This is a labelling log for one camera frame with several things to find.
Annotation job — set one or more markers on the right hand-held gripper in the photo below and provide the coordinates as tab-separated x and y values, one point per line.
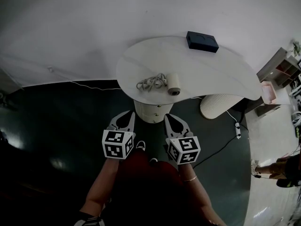
185	148

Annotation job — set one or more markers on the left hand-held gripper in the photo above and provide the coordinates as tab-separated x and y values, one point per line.
115	145

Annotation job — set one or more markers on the white kidney-shaped table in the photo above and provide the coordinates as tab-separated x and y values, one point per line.
207	72

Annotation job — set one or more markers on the person's left forearm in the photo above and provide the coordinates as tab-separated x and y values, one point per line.
101	187

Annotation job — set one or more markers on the person's right forearm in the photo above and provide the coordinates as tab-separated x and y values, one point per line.
200	196

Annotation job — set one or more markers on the person's left white shoe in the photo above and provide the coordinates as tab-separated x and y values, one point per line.
140	145

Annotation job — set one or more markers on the person's white shoe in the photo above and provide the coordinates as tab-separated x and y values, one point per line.
140	145
153	160

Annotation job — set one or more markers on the person's right white shoe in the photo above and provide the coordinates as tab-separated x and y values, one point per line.
153	160

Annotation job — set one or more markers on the person's red garment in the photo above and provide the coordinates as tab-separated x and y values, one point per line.
150	180

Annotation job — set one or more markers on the white power strip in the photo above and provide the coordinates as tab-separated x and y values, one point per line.
238	131

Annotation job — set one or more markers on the dark blue rectangular box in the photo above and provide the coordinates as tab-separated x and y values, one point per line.
202	41

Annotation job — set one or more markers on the open pale cardboard box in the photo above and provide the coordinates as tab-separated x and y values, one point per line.
268	93

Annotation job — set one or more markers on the grey open shelf unit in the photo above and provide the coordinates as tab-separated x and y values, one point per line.
277	67

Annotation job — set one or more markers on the small potted plant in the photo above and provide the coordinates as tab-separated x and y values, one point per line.
296	48

